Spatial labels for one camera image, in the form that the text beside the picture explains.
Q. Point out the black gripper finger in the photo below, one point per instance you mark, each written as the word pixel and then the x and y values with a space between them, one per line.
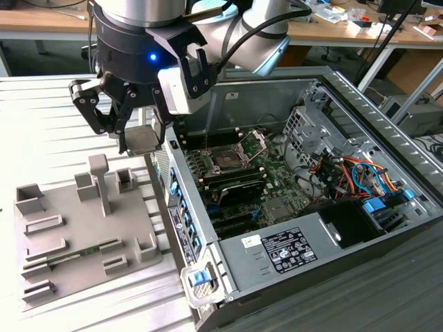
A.
pixel 162 119
pixel 86 100

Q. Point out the CPU with silver top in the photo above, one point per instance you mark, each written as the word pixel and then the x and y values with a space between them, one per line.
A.
pixel 142 140

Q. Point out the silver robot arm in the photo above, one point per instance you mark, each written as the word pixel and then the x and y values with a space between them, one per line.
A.
pixel 214 34

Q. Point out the CPU socket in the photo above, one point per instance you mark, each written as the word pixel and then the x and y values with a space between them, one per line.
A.
pixel 225 160

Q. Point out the open grey PC case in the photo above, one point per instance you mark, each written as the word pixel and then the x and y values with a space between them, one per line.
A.
pixel 249 100

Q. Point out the black graphics card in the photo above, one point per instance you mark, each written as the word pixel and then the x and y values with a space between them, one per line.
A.
pixel 242 192

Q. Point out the grey parts rack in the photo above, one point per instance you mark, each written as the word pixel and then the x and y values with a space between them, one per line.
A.
pixel 86 224

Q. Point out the green motherboard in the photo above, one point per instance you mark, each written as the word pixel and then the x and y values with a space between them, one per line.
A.
pixel 280 180

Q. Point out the silver chipset heatsink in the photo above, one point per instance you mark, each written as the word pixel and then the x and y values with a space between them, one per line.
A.
pixel 278 209

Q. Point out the grey metal drive cage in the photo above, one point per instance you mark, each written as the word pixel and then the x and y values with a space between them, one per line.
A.
pixel 311 135

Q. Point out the green RAM stick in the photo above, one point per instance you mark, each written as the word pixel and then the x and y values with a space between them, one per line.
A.
pixel 69 257

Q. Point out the blue case latch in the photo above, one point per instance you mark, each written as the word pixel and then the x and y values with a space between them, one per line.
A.
pixel 199 278

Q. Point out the grey power supply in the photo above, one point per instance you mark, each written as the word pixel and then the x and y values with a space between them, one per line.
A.
pixel 249 273

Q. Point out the wooden desk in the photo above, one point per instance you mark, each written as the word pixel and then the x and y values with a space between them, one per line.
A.
pixel 328 32

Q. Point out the black fan shroud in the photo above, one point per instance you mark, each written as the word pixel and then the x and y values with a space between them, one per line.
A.
pixel 349 221

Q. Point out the small white box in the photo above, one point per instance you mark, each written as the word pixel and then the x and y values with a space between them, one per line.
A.
pixel 367 30

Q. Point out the blue plastic disk carrier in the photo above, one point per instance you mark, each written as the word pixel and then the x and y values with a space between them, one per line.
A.
pixel 373 206

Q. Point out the black slanted pole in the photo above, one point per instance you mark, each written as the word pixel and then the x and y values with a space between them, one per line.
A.
pixel 379 45

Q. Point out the grey computer box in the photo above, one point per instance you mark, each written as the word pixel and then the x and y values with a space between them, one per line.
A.
pixel 422 117

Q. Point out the brown cardboard piece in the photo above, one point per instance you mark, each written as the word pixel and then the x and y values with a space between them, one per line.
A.
pixel 427 31

